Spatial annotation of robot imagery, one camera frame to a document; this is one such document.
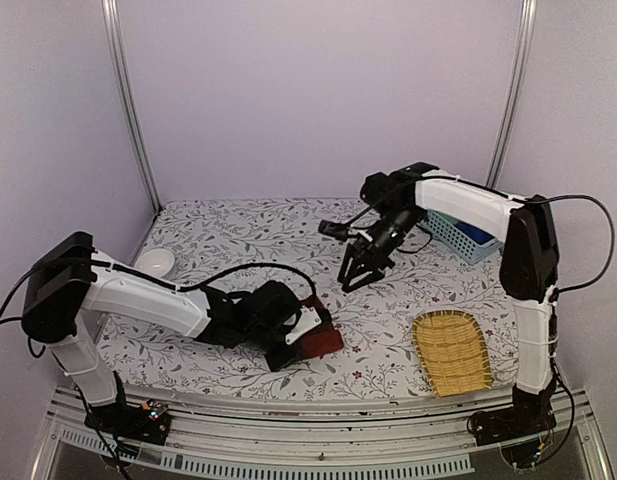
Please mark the light blue plastic basket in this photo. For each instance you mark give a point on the light blue plastic basket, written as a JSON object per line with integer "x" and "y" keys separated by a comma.
{"x": 445, "y": 229}

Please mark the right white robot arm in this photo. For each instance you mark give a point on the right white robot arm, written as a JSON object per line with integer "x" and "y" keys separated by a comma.
{"x": 528, "y": 273}

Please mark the brown towel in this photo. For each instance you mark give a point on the brown towel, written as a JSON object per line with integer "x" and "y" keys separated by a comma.
{"x": 324, "y": 339}

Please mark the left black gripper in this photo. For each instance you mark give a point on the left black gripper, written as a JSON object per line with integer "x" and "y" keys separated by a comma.
{"x": 277, "y": 363}

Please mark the floral tablecloth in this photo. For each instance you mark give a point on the floral tablecloth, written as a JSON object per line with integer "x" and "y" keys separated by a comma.
{"x": 239, "y": 245}

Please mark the white bowl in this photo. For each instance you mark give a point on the white bowl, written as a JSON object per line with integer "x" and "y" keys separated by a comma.
{"x": 157, "y": 262}

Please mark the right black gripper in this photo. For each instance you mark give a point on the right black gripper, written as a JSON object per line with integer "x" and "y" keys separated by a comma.
{"x": 364, "y": 246}

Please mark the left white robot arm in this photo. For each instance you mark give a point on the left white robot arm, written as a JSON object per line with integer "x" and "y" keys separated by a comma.
{"x": 74, "y": 277}

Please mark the left aluminium frame post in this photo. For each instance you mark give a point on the left aluminium frame post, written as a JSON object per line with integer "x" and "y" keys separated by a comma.
{"x": 114, "y": 35}

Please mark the yellow bamboo tray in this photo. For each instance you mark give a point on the yellow bamboo tray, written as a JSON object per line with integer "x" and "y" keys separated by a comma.
{"x": 453, "y": 353}

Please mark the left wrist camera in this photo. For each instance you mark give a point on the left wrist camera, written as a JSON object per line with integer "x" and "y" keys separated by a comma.
{"x": 310, "y": 319}

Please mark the aluminium front rail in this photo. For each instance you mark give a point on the aluminium front rail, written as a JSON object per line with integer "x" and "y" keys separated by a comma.
{"x": 215, "y": 437}

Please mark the blue towel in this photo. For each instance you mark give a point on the blue towel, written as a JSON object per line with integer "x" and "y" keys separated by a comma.
{"x": 477, "y": 235}

